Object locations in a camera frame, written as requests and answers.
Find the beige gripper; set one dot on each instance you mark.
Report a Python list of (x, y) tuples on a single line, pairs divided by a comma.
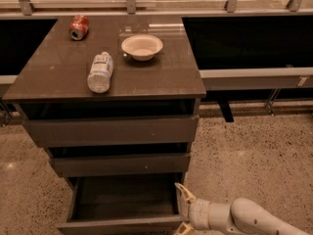
[(198, 213)]

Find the grey drawer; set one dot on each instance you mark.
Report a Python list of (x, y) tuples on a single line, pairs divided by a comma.
[(114, 205), (113, 123), (119, 159)]

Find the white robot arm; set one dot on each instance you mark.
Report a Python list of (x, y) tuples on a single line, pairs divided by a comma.
[(241, 217)]

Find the dark grey drawer cabinet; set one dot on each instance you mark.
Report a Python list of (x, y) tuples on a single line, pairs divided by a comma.
[(58, 72)]

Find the grey low bench ledge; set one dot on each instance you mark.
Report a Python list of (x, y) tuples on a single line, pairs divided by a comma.
[(251, 79)]

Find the clear plastic water bottle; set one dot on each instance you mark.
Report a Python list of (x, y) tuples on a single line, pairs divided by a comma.
[(99, 77)]

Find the red crushed soda can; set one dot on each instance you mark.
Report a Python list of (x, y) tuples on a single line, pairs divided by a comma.
[(78, 27)]

